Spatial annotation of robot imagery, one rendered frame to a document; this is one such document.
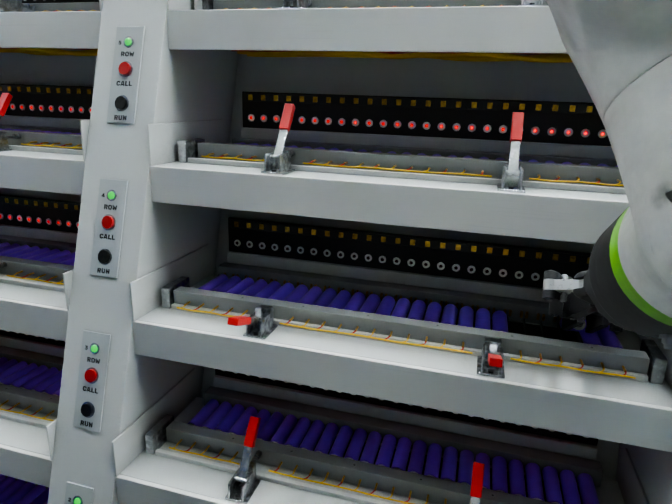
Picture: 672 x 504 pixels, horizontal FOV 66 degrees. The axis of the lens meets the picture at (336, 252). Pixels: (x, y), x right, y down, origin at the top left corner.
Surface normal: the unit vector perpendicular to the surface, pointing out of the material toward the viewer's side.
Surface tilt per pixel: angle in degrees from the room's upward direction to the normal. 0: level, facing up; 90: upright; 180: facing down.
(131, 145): 90
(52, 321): 107
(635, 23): 173
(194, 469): 17
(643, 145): 101
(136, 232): 90
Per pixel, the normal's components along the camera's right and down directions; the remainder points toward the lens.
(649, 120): -0.95, 0.05
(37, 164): -0.27, 0.26
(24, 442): 0.04, -0.96
